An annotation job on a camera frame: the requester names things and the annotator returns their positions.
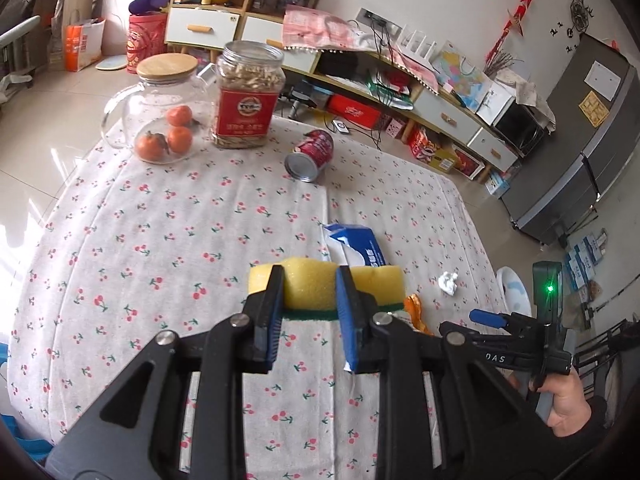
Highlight yellow green sponge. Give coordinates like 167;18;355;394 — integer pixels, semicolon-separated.
278;257;406;321

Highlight yellow snack wrapper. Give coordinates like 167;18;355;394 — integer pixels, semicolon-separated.
404;294;434;336

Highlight person's right hand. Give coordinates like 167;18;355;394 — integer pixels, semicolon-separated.
527;368;592;438

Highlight blue white tissue pack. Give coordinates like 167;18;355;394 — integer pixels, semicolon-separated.
321;223;387;268

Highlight small crumpled white paper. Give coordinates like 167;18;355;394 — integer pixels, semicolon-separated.
437;271;458;296

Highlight stacked blue white boxes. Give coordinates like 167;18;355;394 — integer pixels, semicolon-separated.
564;229;608;292

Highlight cherry print tablecloth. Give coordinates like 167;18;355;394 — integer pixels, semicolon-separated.
6;114;507;480

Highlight red drink can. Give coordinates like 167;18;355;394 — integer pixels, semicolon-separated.
284;129;334;183

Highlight yellow red snack carton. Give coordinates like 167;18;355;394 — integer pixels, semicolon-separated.
408;125;459;174

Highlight orange tangerine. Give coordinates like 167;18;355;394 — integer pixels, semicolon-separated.
165;105;193;128
134;131;167;162
166;126;193;155

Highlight red cardboard box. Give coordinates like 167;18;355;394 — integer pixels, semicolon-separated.
326;94;382;129

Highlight glass jar wooden lid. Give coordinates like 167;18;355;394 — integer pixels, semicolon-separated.
101;53;215;165

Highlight black microwave oven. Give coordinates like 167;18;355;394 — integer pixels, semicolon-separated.
494;102;547;157

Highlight peanut jar red label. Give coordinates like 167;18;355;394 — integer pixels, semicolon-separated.
212;40;285;150

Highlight yellow note on fridge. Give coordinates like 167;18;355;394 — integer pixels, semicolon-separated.
578;91;610;128

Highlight colourful map bag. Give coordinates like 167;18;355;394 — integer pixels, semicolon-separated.
432;41;492;113

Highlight grey refrigerator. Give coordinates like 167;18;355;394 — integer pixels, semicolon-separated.
501;34;639;245

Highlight white slatted rack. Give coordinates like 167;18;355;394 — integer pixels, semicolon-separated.
390;25;437;73

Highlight pink cloth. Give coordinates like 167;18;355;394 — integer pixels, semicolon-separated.
281;6;438;96

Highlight wooden white tv cabinet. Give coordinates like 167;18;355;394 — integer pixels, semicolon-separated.
165;0;518;171

